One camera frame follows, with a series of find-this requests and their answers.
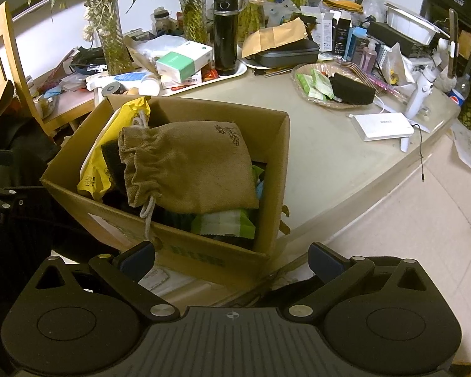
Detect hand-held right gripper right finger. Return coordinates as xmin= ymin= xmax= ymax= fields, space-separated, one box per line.
xmin=283 ymin=241 xmax=440 ymax=320

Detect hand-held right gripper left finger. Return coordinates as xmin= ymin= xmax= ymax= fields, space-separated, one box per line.
xmin=21 ymin=241 xmax=181 ymax=320

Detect brown cardboard box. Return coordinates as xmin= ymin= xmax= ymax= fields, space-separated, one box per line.
xmin=40 ymin=95 xmax=291 ymax=287

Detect green wet wipes pack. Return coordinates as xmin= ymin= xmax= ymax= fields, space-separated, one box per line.
xmin=191 ymin=208 xmax=257 ymax=240

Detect yellow wet wipes pack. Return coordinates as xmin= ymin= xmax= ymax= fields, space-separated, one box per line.
xmin=77 ymin=97 xmax=152 ymax=202

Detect brown burlap drawstring pouch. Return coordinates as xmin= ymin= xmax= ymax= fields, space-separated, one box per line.
xmin=117 ymin=120 xmax=260 ymax=221

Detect dark cloth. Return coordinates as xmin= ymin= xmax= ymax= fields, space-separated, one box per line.
xmin=0 ymin=118 xmax=120 ymax=264

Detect white power bank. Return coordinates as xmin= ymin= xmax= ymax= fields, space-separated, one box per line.
xmin=352 ymin=112 xmax=416 ymax=142

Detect wooden chair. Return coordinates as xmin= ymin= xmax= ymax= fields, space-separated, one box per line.
xmin=0 ymin=2 xmax=59 ymax=138

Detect black cylindrical jar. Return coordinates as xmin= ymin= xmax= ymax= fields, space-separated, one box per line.
xmin=102 ymin=82 xmax=127 ymax=97

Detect black felt pouch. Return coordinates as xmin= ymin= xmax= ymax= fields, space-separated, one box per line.
xmin=328 ymin=72 xmax=377 ymax=106

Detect white lotion bottle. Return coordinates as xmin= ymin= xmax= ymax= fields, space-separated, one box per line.
xmin=85 ymin=71 xmax=160 ymax=90

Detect red packet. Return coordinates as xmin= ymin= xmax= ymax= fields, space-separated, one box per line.
xmin=161 ymin=68 xmax=220 ymax=91

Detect brown chopsticks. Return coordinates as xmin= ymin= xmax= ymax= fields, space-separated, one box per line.
xmin=253 ymin=65 xmax=295 ymax=77

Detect white handheld gimbal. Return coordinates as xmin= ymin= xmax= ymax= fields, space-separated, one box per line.
xmin=400 ymin=65 xmax=436 ymax=153

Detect green white tissue box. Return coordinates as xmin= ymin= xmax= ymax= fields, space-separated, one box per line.
xmin=155 ymin=41 xmax=214 ymax=83

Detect glass vase with pebbles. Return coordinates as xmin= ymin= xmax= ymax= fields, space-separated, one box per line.
xmin=89 ymin=0 xmax=135 ymax=75

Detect white tray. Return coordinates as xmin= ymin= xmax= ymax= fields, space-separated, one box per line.
xmin=94 ymin=53 xmax=248 ymax=97

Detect pink soap bottle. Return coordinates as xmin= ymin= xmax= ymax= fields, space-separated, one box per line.
xmin=362 ymin=38 xmax=378 ymax=72

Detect crumpled white paper bag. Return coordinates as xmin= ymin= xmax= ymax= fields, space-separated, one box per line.
xmin=382 ymin=42 xmax=417 ymax=87

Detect black hard case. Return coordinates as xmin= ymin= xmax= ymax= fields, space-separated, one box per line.
xmin=255 ymin=38 xmax=321 ymax=68

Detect dried white flowers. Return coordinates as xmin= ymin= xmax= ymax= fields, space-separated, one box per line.
xmin=82 ymin=0 xmax=103 ymax=44

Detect white plastic bag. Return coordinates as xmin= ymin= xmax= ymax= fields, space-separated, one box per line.
xmin=134 ymin=34 xmax=187 ymax=65

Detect cola bottle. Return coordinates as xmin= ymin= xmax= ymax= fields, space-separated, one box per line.
xmin=448 ymin=74 xmax=471 ymax=109

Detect blue carton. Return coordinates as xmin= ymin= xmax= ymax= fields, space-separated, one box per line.
xmin=345 ymin=27 xmax=369 ymax=63

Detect black carton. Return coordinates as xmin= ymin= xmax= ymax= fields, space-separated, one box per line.
xmin=332 ymin=18 xmax=352 ymax=56

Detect white carton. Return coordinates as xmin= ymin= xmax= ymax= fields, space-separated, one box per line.
xmin=300 ymin=6 xmax=336 ymax=52

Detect brown paper envelope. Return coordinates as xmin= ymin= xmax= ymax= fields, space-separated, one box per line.
xmin=241 ymin=17 xmax=308 ymax=59

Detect black flat box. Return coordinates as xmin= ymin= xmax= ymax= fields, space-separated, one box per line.
xmin=368 ymin=20 xmax=428 ymax=57

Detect black thermos bottle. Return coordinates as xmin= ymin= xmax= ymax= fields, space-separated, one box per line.
xmin=214 ymin=0 xmax=247 ymax=78

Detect white handheld fan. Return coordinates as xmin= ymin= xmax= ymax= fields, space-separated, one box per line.
xmin=437 ymin=8 xmax=462 ymax=79

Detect tall glass vase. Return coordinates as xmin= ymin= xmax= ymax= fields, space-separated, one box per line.
xmin=170 ymin=0 xmax=213 ymax=46

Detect narrow glass vase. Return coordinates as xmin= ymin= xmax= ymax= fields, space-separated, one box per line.
xmin=239 ymin=0 xmax=267 ymax=39

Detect white plastic basin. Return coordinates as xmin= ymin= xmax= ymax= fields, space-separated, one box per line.
xmin=385 ymin=2 xmax=442 ymax=46

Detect orange cloth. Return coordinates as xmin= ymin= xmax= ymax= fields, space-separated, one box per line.
xmin=322 ymin=0 xmax=364 ymax=12

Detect black cable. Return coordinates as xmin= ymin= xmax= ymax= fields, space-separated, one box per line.
xmin=410 ymin=123 xmax=426 ymax=182

